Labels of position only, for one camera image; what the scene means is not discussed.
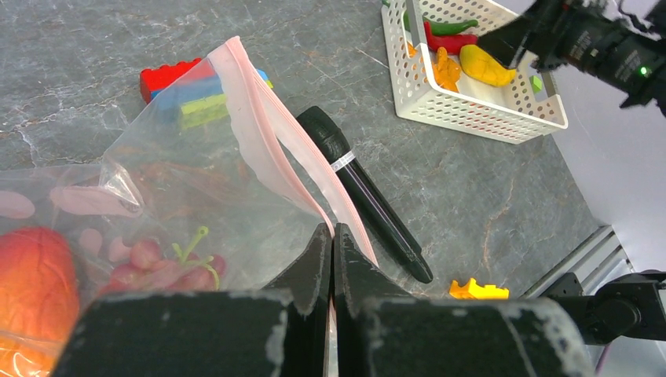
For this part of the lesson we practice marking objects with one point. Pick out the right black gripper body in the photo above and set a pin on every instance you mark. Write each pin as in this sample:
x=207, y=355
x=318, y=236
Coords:
x=626, y=53

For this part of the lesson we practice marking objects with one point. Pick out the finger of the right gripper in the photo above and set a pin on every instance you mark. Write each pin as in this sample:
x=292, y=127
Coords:
x=508, y=44

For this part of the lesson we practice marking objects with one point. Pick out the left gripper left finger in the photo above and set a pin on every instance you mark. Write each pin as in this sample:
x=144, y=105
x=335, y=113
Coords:
x=278, y=330

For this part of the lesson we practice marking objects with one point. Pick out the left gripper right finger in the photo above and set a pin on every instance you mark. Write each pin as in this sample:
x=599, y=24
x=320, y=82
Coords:
x=385, y=331

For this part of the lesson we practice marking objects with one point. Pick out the yellow corn toy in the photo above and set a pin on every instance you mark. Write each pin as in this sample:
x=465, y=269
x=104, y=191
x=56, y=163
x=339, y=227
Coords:
x=481, y=66

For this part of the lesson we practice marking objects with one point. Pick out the red chili pepper toy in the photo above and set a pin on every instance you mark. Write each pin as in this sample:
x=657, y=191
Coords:
x=452, y=43

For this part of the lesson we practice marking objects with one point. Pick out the green chili pepper toy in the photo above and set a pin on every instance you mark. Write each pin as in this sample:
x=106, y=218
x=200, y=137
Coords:
x=439, y=28

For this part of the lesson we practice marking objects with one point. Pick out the orange yellow fruit toy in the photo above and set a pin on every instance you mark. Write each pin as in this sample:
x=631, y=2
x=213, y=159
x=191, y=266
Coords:
x=446, y=71

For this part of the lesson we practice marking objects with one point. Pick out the red grape bunch toy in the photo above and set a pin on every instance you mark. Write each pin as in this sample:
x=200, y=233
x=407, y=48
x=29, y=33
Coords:
x=145, y=267

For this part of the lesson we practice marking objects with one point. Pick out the clear polka dot zip bag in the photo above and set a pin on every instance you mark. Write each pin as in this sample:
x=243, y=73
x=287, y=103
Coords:
x=255, y=179

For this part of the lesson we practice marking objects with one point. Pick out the orange red mango toy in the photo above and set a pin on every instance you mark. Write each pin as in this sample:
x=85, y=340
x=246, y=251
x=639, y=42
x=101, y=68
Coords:
x=39, y=300

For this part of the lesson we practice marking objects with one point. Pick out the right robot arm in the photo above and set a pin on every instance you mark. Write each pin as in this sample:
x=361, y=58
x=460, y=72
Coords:
x=632, y=305

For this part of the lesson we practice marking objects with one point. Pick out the green cube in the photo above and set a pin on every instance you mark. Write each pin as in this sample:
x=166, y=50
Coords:
x=536, y=83

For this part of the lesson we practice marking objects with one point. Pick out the white perforated basket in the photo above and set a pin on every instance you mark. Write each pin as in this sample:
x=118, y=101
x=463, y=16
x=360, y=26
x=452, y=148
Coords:
x=512, y=113

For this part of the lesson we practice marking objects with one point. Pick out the orange cheese wedge toy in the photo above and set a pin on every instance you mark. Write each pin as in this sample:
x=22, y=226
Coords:
x=472, y=290

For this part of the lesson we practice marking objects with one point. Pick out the black microphone on table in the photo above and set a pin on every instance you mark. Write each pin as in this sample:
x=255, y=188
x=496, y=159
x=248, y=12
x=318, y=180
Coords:
x=374, y=208

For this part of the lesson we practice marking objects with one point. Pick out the multicolour brick stack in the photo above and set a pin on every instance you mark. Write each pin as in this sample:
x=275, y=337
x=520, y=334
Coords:
x=188, y=92

